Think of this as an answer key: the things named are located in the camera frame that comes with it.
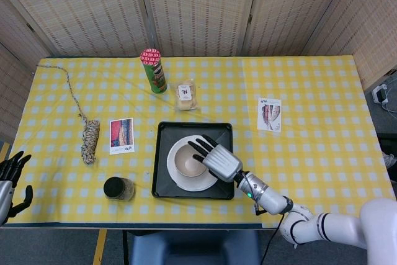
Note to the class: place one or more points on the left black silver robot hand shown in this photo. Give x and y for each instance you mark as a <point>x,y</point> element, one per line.
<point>6,190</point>

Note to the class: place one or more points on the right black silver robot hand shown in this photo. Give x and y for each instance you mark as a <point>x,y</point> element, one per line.
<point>223,162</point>

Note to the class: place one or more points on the plain beige bowl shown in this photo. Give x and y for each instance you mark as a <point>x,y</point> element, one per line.
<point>186,162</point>

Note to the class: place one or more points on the white round plate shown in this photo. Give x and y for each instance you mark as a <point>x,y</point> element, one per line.
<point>189,184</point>

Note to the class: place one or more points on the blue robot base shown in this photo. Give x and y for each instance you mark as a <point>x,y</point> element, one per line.
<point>192,249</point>

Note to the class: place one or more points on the black square plastic tray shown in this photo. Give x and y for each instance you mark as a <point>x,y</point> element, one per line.
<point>161,184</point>

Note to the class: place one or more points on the white postcard with striped drawing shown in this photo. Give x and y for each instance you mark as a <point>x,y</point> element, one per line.
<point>270,113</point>

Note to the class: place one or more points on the clear packet of bread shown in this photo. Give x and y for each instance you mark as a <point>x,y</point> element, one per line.
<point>186,97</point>

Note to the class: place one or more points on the red picture postcard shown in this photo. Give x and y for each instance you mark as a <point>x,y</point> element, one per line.
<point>121,134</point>

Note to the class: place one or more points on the glass jar with black lid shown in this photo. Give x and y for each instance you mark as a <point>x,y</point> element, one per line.
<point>116,187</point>

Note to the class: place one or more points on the green Pringles can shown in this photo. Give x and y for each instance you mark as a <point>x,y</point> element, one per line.
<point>155,75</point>

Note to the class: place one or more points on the yellow white checked tablecloth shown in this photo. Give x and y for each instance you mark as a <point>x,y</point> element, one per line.
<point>310,85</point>

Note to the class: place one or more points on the black table leg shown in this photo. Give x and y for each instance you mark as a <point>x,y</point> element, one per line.
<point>125,246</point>

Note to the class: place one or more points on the woven folding screen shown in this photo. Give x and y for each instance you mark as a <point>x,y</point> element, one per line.
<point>198,7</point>

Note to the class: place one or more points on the white power adapter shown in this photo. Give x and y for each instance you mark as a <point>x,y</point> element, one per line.
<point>380,93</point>

